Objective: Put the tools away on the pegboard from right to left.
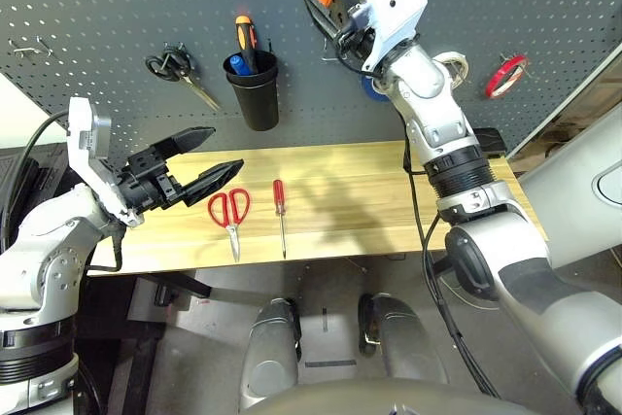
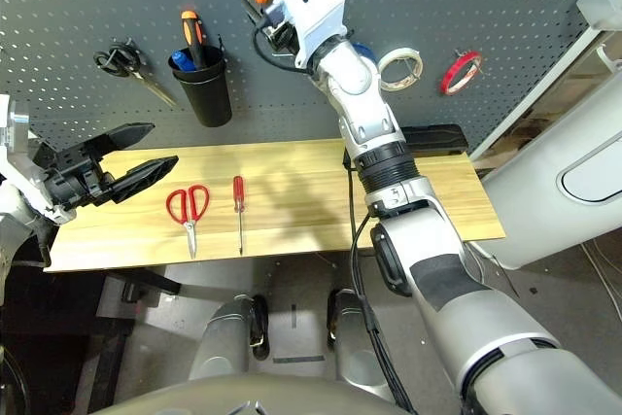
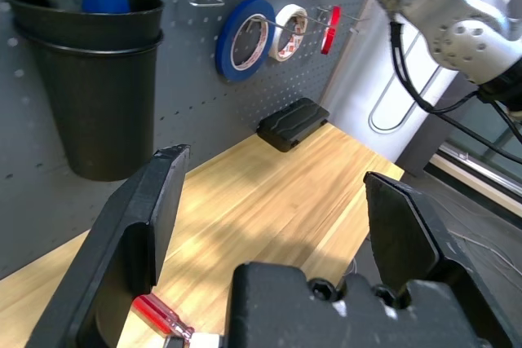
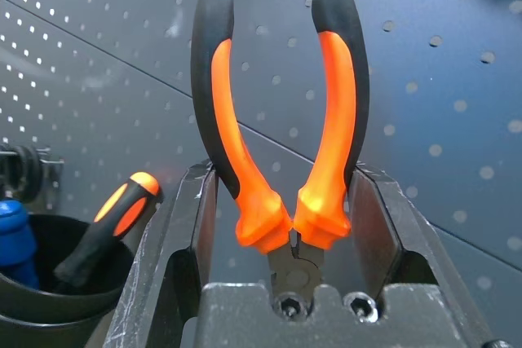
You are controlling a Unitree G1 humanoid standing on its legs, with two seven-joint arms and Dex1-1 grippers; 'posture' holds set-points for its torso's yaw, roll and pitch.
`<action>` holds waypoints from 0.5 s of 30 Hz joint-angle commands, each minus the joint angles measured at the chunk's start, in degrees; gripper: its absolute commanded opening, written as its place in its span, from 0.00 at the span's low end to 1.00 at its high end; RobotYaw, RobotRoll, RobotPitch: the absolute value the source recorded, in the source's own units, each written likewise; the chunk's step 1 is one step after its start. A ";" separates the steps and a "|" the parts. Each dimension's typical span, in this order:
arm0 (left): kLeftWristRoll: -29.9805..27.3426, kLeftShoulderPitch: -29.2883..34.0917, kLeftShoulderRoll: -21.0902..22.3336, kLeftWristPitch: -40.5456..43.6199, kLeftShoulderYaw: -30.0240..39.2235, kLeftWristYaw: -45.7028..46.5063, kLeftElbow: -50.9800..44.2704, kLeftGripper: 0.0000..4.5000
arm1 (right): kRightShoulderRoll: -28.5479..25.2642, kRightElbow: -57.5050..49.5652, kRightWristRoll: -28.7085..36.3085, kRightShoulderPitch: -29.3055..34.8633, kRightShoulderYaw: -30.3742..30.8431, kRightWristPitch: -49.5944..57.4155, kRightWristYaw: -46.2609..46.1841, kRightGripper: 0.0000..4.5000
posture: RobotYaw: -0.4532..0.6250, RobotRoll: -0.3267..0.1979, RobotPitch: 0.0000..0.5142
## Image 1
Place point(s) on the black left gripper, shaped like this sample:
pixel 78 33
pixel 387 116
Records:
pixel 150 182

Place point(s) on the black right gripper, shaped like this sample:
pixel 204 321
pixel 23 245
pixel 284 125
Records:
pixel 357 36

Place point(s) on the red tape roll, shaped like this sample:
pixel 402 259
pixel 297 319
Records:
pixel 493 82

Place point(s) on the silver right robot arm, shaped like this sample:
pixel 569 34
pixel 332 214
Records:
pixel 486 240

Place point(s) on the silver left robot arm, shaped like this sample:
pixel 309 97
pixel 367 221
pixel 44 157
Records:
pixel 44 259

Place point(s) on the black plastic cup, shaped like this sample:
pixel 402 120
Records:
pixel 260 104

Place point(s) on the orange and black screwdriver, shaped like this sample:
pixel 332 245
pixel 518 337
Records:
pixel 244 31

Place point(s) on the blue marker pen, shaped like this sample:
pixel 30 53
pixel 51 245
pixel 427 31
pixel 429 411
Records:
pixel 238 65

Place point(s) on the blue tape roll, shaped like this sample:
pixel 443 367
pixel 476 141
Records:
pixel 376 94

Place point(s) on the white tape roll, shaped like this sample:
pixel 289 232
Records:
pixel 459 58

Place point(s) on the black side cabinet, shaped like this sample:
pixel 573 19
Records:
pixel 48 167

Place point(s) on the metal peg hook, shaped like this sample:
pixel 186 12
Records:
pixel 44 47
pixel 22 50

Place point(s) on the silver left robot leg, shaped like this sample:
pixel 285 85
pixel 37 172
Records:
pixel 269 352

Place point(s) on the silver robot leg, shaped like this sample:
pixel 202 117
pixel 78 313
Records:
pixel 403 337
pixel 269 352

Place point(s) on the black tool case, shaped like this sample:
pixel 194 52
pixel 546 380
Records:
pixel 491 140

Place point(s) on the silver right robot leg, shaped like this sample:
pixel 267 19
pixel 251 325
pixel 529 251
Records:
pixel 403 337

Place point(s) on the grey robot torso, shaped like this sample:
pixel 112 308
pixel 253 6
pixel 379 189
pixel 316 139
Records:
pixel 364 398

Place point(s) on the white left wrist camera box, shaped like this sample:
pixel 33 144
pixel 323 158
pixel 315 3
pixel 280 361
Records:
pixel 80 143

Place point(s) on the black table leg bracket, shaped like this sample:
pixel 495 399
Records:
pixel 184 286

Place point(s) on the white pegboard frame post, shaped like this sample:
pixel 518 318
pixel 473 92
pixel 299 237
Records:
pixel 566 104

